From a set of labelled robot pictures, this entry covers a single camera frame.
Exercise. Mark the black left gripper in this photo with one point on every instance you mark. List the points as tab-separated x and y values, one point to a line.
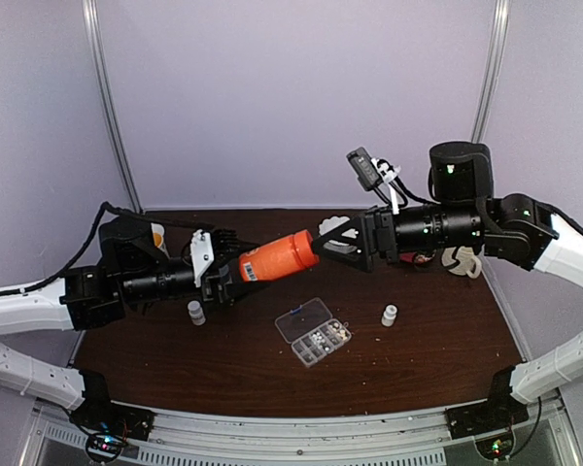
229	293

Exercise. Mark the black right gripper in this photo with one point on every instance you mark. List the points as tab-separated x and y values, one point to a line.
379	235

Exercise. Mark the small white capped bottle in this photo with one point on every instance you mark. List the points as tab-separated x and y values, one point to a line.
196	313

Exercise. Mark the orange cylindrical bottle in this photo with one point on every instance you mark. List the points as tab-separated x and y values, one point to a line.
278	259

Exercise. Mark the small white pill bottle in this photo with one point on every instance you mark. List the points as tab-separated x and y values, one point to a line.
389	315

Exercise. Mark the clear plastic pill organizer box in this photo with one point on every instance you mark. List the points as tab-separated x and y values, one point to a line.
312	332

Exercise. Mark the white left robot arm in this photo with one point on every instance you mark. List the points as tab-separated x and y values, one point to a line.
134	271

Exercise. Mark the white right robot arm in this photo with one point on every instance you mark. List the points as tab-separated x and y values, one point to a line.
463	213

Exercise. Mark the red floral plate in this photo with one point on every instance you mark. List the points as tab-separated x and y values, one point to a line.
418	259

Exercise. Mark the floral mug with yellow interior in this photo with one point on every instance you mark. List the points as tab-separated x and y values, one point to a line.
158	233

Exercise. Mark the cream ribbed mug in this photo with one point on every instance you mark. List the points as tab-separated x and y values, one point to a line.
462	262

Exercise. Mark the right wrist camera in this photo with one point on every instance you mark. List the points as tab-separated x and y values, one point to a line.
377	175

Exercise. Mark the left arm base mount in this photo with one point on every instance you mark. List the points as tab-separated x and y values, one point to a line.
112	418

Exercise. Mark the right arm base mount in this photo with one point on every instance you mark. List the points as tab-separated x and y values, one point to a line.
480	418

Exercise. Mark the right aluminium frame post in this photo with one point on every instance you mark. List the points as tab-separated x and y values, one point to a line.
486	73

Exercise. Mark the aluminium frame post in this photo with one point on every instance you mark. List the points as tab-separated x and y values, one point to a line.
486	73
109	112

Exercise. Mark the aluminium front rail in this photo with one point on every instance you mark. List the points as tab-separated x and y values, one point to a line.
420	437

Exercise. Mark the left aluminium frame post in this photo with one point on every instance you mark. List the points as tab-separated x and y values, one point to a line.
109	112

